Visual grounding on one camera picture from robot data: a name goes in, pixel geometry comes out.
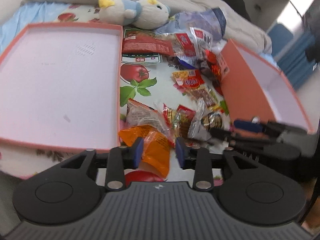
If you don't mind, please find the white shrimp snack bag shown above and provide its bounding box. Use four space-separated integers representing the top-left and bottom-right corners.
190 27 217 60

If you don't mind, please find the spicy strip snack packet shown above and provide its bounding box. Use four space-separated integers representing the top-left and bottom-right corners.
155 102 196 139

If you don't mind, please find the fruit print bed sheet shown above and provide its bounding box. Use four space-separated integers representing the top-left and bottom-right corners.
1 3 197 179

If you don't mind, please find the red label pastry packet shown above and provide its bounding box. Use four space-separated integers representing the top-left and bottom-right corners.
172 33 197 68

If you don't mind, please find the blue chair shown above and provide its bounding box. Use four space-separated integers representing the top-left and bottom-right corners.
268 23 293 56

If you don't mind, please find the blue plastic tissue bag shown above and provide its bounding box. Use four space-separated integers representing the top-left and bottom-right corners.
155 8 227 41

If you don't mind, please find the green label snack bag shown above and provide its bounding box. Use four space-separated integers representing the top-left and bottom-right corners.
121 28 162 64

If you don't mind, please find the dark red snack packet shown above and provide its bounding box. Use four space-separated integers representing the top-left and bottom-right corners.
122 34 175 56

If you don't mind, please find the orange snack packet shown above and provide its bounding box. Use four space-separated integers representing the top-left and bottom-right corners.
118 125 170 178

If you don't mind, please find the white blue plush toy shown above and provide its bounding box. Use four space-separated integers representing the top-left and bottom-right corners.
98 0 170 30

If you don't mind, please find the grey sesame snack packet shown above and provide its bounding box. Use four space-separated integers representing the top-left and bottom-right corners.
187 101 224 141

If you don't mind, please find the red yellow jerky packet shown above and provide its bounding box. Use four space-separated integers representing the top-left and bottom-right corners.
172 70 228 114

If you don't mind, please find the pink shallow box lid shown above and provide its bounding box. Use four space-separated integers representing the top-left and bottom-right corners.
1 22 123 152

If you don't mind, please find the pink deep box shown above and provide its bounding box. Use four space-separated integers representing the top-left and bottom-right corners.
218 40 314 132

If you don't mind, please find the shiny red foil packet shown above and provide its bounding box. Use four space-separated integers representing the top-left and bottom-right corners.
199 49 222 85

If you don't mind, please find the blue curtain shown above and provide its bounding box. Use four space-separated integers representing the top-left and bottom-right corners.
277 31 320 90

